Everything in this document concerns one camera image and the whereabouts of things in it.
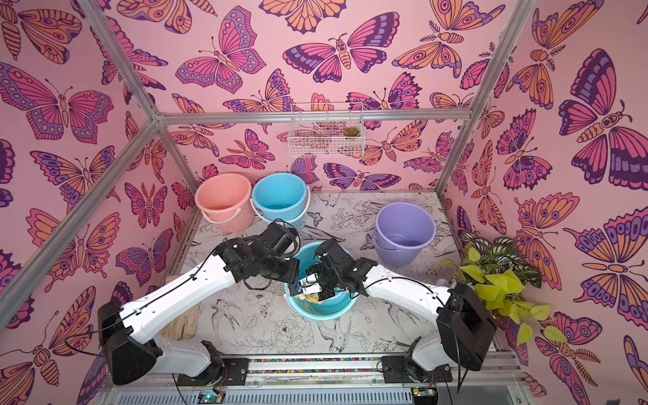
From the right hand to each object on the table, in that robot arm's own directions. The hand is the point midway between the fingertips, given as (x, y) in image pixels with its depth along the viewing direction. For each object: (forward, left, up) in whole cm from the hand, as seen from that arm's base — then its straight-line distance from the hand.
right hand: (304, 276), depth 79 cm
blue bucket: (-5, -12, -8) cm, 15 cm away
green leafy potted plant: (+1, -58, +5) cm, 58 cm away
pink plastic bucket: (+33, +34, 0) cm, 48 cm away
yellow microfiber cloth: (-6, -3, -3) cm, 7 cm away
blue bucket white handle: (+40, +14, -5) cm, 43 cm away
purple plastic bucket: (+24, -36, -8) cm, 44 cm away
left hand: (-1, 0, +5) cm, 5 cm away
